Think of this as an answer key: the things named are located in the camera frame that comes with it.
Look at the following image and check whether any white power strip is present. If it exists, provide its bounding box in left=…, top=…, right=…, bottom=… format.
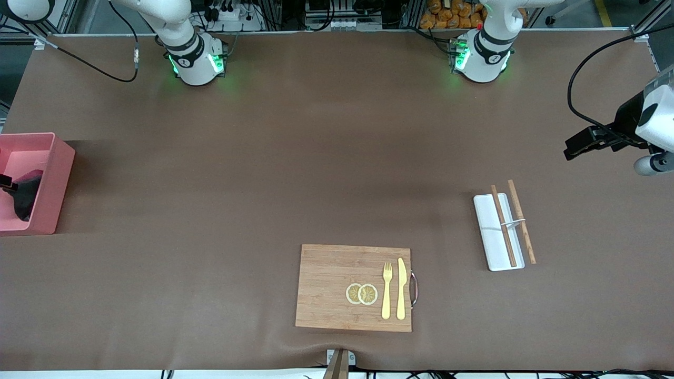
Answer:
left=203, top=0, right=264, bottom=32

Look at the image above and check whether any yellow plastic fork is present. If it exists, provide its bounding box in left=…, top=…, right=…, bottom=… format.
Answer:
left=381, top=262, right=393, bottom=320

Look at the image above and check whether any white rectangular tray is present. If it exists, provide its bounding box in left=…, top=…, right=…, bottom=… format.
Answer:
left=473, top=193, right=526, bottom=272

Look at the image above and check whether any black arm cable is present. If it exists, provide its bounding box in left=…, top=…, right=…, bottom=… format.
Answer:
left=567, top=24, right=674, bottom=132
left=29, top=0, right=140, bottom=83

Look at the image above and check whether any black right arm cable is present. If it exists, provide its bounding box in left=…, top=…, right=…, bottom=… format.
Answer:
left=29, top=0, right=140, bottom=83

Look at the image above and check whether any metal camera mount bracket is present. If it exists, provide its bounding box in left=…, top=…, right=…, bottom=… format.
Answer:
left=322, top=348, right=357, bottom=379

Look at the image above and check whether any pink plastic bin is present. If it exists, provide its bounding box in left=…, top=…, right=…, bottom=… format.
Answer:
left=0, top=132, right=76, bottom=236

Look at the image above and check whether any aluminium frame post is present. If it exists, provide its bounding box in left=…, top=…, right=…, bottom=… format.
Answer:
left=24, top=0, right=80, bottom=49
left=629, top=0, right=674, bottom=43

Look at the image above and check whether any yellow plastic knife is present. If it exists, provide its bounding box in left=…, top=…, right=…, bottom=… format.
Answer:
left=396, top=257, right=408, bottom=321

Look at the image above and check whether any brown table mat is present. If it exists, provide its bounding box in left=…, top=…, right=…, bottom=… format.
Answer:
left=0, top=31, right=674, bottom=372

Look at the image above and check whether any wooden cutting board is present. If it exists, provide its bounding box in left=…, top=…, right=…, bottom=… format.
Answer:
left=295, top=244, right=419, bottom=333

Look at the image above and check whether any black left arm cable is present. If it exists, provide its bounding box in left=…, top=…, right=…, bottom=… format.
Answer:
left=567, top=24, right=674, bottom=132

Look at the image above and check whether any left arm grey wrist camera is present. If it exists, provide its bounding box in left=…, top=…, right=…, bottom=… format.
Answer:
left=633, top=152, right=674, bottom=176

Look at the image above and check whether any aluminium equipment rack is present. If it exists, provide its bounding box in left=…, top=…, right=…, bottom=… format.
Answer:
left=263, top=0, right=422, bottom=31

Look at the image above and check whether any grey cloth with pink lining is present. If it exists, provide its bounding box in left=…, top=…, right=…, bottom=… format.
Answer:
left=3, top=169, right=44, bottom=222

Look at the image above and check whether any pile of orange items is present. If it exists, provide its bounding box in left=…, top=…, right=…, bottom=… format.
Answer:
left=420, top=0, right=529, bottom=29

